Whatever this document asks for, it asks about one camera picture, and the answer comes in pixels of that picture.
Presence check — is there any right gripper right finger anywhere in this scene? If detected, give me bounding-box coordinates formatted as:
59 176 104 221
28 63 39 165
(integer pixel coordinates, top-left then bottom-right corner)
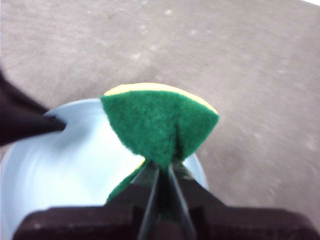
168 165 320 240

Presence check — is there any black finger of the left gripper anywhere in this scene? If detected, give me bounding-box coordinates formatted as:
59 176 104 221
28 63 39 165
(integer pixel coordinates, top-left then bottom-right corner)
0 66 68 149

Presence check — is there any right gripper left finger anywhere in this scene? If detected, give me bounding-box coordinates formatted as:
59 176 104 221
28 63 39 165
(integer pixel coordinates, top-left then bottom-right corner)
11 161 160 240

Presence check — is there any light blue round plate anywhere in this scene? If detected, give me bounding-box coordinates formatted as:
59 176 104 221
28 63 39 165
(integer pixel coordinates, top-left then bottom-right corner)
0 98 210 240

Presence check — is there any yellow sponge with green scourer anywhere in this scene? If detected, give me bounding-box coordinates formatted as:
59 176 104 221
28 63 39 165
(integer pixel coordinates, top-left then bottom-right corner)
99 82 221 206

